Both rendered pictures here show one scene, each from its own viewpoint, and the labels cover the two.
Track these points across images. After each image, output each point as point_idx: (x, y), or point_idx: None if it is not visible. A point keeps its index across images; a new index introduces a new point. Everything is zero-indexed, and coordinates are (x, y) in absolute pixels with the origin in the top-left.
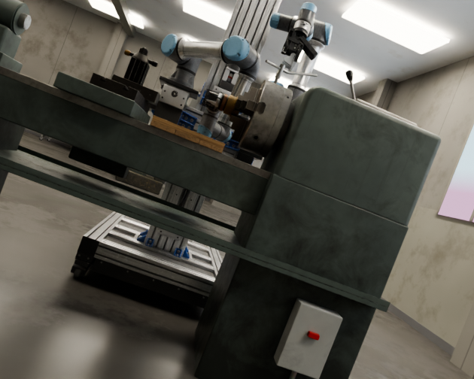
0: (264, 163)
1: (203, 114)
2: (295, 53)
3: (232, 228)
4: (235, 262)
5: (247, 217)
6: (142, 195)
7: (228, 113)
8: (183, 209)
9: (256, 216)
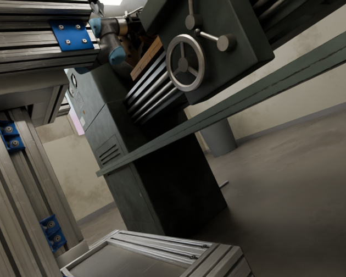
0: (119, 91)
1: (115, 34)
2: (95, 0)
3: (124, 158)
4: (189, 143)
5: (162, 123)
6: (172, 133)
7: (153, 41)
8: (145, 146)
9: (183, 110)
